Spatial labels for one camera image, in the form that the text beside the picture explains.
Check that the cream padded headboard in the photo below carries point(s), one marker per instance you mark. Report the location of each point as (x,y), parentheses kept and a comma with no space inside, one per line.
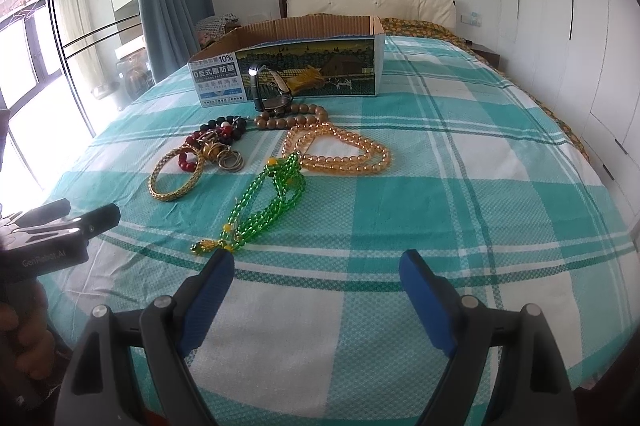
(360,1)

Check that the gold metal rings cluster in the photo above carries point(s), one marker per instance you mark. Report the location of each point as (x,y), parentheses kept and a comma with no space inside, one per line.
(210,152)

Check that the white wardrobe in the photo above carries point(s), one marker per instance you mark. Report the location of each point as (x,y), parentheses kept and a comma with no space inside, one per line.
(550,6)

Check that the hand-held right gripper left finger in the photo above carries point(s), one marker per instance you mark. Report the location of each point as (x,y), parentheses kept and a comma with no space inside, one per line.
(210,293)

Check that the printed cardboard box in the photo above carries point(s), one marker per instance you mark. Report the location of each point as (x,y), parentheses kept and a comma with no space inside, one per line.
(350,56)

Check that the wall socket panel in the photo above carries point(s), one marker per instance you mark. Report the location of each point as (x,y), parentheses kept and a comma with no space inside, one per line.
(470,19)

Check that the pile of clothes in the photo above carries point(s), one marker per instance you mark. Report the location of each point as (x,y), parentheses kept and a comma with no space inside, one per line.
(212,26)

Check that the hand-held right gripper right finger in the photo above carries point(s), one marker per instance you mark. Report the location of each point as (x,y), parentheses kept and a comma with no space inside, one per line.
(425,296)

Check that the gold mesh bangle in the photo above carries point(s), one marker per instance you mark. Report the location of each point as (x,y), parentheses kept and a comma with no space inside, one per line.
(170,197)

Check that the person's left hand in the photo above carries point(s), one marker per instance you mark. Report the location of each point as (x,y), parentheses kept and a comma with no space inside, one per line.
(30,351)

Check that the dark wooden nightstand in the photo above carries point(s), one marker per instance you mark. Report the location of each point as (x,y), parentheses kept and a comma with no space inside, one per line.
(485,52)

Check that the teal checked bed sheet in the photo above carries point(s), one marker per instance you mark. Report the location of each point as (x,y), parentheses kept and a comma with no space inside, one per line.
(400,186)

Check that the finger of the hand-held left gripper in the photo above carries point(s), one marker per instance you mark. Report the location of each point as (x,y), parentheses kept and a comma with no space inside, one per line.
(100,218)
(47,209)

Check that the black framed glass door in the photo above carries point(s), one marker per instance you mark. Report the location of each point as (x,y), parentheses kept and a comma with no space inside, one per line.
(56,31)

